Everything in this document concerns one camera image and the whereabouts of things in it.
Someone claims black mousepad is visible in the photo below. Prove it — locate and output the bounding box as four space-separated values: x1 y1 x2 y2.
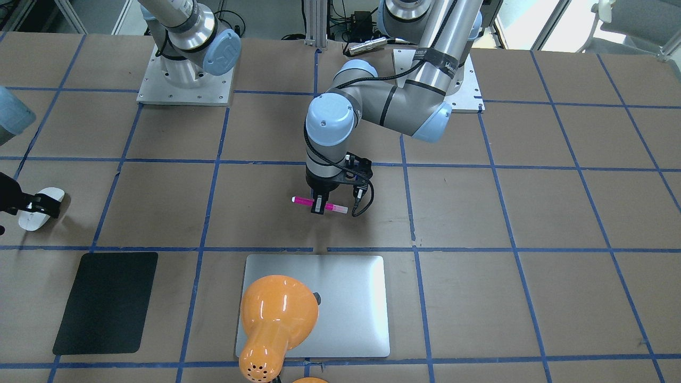
53 252 159 355

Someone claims silver robot arm near pen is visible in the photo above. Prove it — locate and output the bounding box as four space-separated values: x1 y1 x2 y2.
303 1 483 217

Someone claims silver cylindrical tool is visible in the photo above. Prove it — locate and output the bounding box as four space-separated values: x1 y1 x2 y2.
344 37 389 57

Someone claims grey office chair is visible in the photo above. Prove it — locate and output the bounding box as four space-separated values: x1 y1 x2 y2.
577 1 680 61

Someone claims silver closed laptop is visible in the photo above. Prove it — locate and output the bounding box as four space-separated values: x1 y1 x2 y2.
243 254 390 359

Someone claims black gripper with pen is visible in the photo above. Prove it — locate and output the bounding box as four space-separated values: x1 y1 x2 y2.
306 152 373 215

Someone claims pink marker pen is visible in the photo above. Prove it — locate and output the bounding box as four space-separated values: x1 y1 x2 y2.
291 196 348 215

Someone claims black gripper with mouse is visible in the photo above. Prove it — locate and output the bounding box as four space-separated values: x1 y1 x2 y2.
1 172 61 219

